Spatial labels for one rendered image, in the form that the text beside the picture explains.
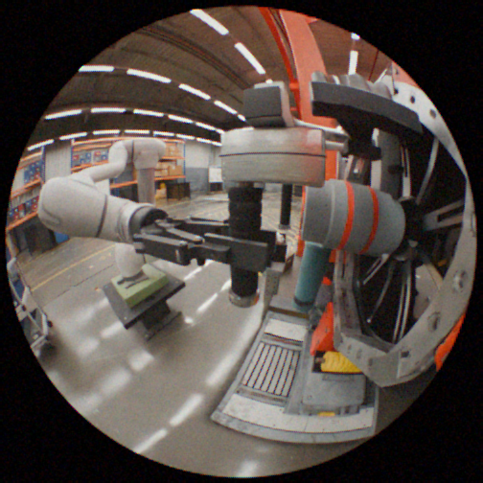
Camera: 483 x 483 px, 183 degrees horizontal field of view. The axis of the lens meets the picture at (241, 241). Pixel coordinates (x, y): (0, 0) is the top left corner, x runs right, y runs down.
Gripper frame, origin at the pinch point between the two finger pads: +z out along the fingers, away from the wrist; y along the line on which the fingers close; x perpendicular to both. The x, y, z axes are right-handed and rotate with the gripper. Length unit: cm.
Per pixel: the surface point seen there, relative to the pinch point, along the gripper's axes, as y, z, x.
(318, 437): 20, 45, -75
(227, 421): 20, 2, -75
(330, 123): -60, 18, 40
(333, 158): -60, 19, 21
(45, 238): 123, -578, -43
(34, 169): 207, -963, 279
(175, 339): -9, -52, -83
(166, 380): 18, -38, -83
